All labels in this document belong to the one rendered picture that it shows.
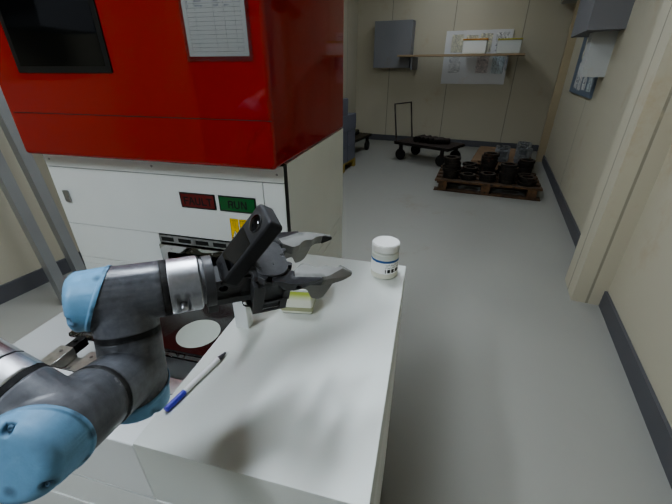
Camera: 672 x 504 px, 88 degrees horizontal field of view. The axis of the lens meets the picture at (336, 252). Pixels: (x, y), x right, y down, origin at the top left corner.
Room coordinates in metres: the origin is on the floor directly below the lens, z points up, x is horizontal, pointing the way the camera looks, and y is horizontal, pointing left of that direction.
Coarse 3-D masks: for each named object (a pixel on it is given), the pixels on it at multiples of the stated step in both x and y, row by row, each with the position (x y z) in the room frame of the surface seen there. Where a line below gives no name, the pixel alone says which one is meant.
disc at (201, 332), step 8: (200, 320) 0.69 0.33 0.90; (208, 320) 0.69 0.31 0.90; (184, 328) 0.66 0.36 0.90; (192, 328) 0.66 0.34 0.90; (200, 328) 0.66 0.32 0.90; (208, 328) 0.66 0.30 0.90; (216, 328) 0.66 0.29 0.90; (176, 336) 0.63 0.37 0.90; (184, 336) 0.63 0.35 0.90; (192, 336) 0.63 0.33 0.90; (200, 336) 0.63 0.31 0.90; (208, 336) 0.63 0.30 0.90; (216, 336) 0.63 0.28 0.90; (184, 344) 0.60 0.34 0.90; (192, 344) 0.60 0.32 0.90; (200, 344) 0.60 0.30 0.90
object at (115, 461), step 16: (112, 432) 0.34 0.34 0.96; (128, 432) 0.34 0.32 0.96; (96, 448) 0.34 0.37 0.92; (112, 448) 0.33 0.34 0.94; (128, 448) 0.33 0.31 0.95; (96, 464) 0.35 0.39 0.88; (112, 464) 0.34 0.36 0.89; (128, 464) 0.33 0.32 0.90; (112, 480) 0.34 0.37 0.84; (128, 480) 0.33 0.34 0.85; (144, 480) 0.33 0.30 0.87
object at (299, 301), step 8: (296, 296) 0.63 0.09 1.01; (304, 296) 0.62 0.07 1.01; (288, 304) 0.63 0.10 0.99; (296, 304) 0.63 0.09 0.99; (304, 304) 0.63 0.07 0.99; (312, 304) 0.63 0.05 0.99; (288, 312) 0.63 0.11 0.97; (296, 312) 0.63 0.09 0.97; (304, 312) 0.63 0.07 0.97; (312, 312) 0.63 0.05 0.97
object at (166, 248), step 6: (162, 246) 1.02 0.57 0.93; (168, 246) 1.02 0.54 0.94; (174, 246) 1.01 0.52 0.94; (180, 246) 1.01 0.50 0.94; (186, 246) 1.01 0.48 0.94; (192, 246) 1.01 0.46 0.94; (198, 246) 1.01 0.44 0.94; (162, 252) 1.03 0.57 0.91; (168, 252) 1.02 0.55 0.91; (174, 252) 1.01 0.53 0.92; (180, 252) 1.01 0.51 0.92; (186, 252) 1.00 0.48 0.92; (192, 252) 1.00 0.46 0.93; (198, 252) 0.99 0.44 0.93; (204, 252) 0.99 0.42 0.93; (210, 252) 0.98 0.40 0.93; (216, 252) 0.98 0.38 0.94; (168, 258) 1.02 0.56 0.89
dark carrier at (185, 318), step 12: (192, 312) 0.72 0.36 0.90; (204, 312) 0.72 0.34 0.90; (216, 312) 0.72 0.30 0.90; (228, 312) 0.72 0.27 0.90; (168, 324) 0.67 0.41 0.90; (180, 324) 0.67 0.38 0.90; (228, 324) 0.67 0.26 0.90; (168, 336) 0.63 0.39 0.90; (168, 348) 0.59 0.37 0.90; (180, 348) 0.59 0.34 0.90; (192, 348) 0.59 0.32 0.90; (204, 348) 0.59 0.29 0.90
